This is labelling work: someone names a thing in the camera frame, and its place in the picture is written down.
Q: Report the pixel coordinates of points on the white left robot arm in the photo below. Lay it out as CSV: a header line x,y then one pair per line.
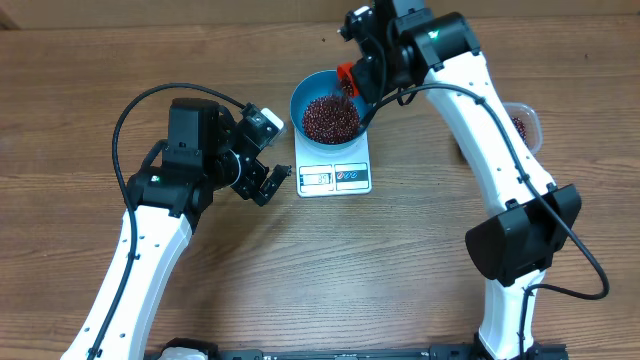
x,y
205,150

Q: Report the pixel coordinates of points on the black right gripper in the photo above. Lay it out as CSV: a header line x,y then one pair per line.
x,y
367,77

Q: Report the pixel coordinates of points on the red beans in bowl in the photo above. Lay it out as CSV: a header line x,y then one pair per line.
x,y
331,120

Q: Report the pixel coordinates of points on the clear plastic bean container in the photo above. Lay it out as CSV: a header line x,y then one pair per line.
x,y
530,118

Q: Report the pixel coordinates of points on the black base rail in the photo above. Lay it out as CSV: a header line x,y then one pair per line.
x,y
184,348

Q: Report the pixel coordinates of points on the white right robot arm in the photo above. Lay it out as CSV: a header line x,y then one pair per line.
x,y
406,50

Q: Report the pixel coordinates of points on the red measuring scoop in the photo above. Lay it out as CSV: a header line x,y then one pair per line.
x,y
344,70

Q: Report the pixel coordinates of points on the red adzuki beans in container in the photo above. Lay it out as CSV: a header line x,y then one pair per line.
x,y
520,127

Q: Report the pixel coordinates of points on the white digital kitchen scale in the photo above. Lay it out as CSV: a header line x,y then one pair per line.
x,y
332,170

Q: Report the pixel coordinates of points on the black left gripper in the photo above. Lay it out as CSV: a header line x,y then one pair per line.
x,y
249,188

